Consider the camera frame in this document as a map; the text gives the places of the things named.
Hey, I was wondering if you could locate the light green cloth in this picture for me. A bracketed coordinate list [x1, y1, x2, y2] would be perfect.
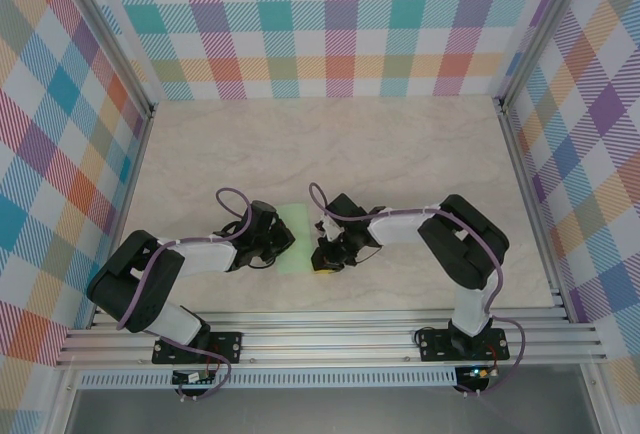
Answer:
[272, 202, 321, 275]

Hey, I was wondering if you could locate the grey metal panel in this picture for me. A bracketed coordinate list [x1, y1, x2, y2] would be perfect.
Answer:
[64, 387, 601, 434]

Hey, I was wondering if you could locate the small black circuit board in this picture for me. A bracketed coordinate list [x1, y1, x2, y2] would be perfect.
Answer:
[172, 371, 216, 386]

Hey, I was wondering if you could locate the circuit board with green light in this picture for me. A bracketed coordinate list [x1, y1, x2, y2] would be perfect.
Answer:
[457, 366, 501, 383]

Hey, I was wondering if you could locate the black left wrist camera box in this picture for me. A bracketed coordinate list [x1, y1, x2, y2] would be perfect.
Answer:
[245, 199, 279, 229]

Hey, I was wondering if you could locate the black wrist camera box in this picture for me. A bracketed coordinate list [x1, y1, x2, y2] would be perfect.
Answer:
[323, 192, 370, 228]
[245, 199, 279, 229]

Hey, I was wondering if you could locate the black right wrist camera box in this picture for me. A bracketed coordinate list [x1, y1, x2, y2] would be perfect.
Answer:
[323, 192, 370, 228]

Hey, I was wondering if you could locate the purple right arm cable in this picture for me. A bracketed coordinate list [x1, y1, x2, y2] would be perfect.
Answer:
[307, 181, 526, 399]

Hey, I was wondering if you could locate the aluminium mounting rail frame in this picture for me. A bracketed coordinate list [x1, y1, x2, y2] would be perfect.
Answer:
[54, 309, 609, 368]

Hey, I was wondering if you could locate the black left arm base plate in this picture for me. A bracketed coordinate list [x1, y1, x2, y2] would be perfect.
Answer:
[151, 331, 245, 365]

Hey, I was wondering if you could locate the perforated grey cable tray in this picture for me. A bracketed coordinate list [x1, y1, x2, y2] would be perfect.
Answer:
[77, 372, 459, 389]

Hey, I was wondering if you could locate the thin red wire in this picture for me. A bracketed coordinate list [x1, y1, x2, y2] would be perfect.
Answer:
[205, 348, 225, 381]
[483, 342, 502, 378]

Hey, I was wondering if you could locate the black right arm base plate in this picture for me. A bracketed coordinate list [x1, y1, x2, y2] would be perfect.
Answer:
[417, 328, 510, 363]

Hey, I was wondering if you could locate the aluminium side rail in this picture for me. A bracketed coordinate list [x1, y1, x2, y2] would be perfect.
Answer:
[84, 108, 156, 330]
[494, 101, 574, 323]

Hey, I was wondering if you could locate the aluminium corner post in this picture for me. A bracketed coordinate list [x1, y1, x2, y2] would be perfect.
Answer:
[492, 0, 591, 115]
[58, 0, 157, 123]

